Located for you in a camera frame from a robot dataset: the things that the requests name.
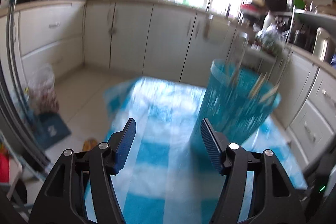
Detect yellow floral slipper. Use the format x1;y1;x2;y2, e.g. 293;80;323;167
82;138;97;152

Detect bagged vegetables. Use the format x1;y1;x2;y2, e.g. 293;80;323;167
255;24;285;57

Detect single wooden chopstick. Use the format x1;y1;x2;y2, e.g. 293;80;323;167
249;73;268;99

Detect clear plastic bag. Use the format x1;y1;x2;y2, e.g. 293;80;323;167
28;64;59;115

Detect teal perforated plastic basket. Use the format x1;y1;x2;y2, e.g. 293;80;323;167
190;59;281;148

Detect blue white checkered tablecloth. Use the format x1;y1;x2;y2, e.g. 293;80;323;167
84;77;308;224

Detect cream kitchen cabinets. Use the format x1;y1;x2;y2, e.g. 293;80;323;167
1;0;335;165

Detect red toy item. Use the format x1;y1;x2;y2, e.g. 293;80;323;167
0;153;10;183

